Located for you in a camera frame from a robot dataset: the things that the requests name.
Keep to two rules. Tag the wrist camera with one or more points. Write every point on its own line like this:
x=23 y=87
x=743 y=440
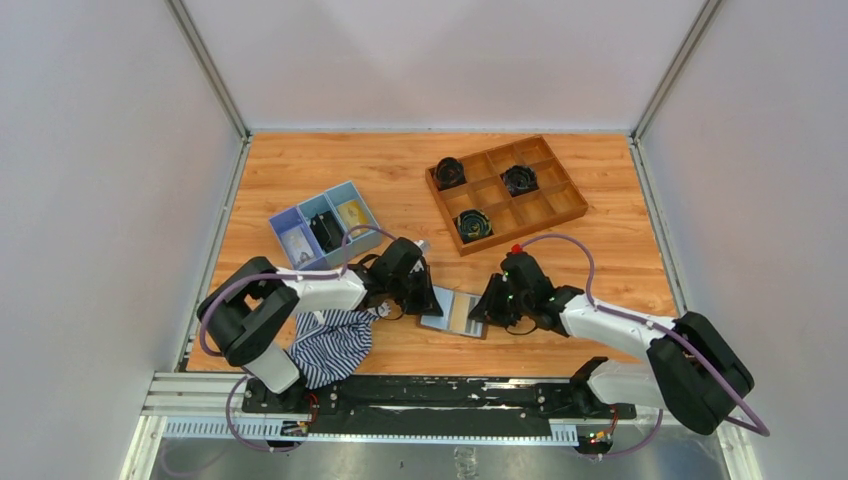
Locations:
x=424 y=247
x=514 y=260

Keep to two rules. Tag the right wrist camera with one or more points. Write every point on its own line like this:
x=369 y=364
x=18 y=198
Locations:
x=514 y=260

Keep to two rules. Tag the gold credit card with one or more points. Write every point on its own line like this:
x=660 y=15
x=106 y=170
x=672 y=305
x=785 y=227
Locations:
x=459 y=320

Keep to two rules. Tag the blue three-compartment organizer box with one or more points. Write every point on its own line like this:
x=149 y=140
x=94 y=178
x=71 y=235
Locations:
x=299 y=215

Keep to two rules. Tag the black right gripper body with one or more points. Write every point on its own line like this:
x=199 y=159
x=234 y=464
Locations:
x=522 y=302

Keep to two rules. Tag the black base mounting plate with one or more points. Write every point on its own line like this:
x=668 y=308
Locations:
x=382 y=405

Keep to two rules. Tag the black rolled belt centre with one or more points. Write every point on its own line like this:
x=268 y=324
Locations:
x=519 y=180

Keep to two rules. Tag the blue white striped cloth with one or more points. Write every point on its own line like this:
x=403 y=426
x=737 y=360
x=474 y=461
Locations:
x=330 y=345

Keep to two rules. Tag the black rolled belt front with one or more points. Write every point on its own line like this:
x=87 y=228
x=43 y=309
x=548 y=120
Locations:
x=473 y=225

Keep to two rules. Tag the yellow card in organizer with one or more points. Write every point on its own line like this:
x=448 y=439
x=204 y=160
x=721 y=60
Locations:
x=354 y=213

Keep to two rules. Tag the white card in organizer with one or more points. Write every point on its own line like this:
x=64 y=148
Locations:
x=297 y=247

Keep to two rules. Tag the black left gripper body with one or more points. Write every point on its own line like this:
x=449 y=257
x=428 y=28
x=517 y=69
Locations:
x=396 y=287

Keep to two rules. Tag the black card in organizer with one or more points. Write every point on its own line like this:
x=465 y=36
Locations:
x=327 y=231

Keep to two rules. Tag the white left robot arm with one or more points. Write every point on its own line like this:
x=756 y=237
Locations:
x=240 y=320

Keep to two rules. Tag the black rolled belt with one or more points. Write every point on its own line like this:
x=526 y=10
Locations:
x=473 y=225
x=449 y=173
x=519 y=180

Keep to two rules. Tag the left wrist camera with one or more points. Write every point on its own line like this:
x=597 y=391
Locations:
x=424 y=247

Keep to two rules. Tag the black rolled belt back left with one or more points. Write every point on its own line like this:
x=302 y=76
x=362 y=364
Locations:
x=449 y=173

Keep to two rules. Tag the wooden nine-compartment tray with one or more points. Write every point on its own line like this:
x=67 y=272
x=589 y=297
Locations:
x=558 y=199

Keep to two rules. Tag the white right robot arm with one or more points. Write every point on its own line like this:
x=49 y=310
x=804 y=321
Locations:
x=684 y=366

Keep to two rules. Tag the aluminium front rail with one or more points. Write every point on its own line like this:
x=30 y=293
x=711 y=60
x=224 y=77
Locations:
x=205 y=405

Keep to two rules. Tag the brown leather card holder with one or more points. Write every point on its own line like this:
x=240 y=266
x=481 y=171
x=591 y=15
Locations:
x=440 y=324

